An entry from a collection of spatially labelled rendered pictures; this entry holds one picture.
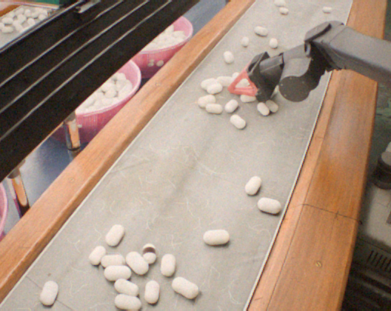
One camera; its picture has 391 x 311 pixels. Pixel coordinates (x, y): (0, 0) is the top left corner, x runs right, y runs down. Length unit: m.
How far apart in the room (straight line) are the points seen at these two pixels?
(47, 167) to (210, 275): 0.42
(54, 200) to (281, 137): 0.43
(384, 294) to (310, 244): 0.56
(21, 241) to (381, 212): 0.86
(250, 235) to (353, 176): 0.22
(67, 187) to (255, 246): 0.31
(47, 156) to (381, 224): 0.79
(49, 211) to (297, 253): 0.37
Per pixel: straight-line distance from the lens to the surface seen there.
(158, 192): 0.73
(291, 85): 0.79
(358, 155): 0.83
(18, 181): 0.67
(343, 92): 1.01
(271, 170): 0.79
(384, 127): 2.37
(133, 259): 0.62
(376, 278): 1.18
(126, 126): 0.83
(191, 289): 0.59
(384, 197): 1.22
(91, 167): 0.75
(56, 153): 0.93
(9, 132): 0.33
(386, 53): 0.65
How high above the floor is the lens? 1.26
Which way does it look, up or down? 41 degrees down
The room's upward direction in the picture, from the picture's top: 2 degrees clockwise
